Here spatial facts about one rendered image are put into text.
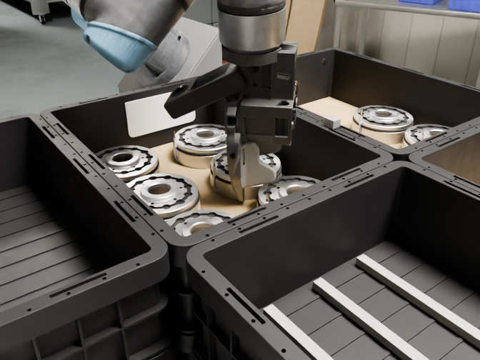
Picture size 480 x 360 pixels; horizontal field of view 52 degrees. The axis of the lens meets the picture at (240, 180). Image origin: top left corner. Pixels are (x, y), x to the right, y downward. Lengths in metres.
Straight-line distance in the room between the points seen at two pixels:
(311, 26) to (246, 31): 2.89
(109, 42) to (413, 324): 0.44
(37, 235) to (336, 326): 0.38
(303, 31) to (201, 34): 2.38
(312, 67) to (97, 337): 0.71
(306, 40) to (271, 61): 2.88
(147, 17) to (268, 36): 0.14
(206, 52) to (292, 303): 0.68
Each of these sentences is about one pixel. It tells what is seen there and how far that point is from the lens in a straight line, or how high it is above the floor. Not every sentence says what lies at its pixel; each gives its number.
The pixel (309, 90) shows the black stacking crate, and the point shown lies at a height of 0.86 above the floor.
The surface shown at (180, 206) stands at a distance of 0.61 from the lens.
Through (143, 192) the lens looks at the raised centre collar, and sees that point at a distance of 0.63.
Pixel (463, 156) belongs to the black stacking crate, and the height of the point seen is 0.90.
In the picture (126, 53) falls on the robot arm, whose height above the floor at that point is 1.04.
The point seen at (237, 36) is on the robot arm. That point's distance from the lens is 0.54.
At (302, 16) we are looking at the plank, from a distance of 3.48.
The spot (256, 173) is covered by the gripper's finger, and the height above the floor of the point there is 0.89.
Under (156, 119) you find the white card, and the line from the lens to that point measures 0.82.
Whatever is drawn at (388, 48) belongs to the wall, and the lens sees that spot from 3.63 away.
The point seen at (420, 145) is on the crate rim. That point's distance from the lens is 0.64.
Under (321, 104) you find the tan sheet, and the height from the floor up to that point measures 0.83.
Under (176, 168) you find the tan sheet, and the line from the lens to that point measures 0.76.
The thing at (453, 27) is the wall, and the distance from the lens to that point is 3.36.
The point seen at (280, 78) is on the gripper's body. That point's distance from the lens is 0.57.
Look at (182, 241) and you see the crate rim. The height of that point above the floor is 0.93.
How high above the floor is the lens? 1.19
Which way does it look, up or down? 30 degrees down
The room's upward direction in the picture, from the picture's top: straight up
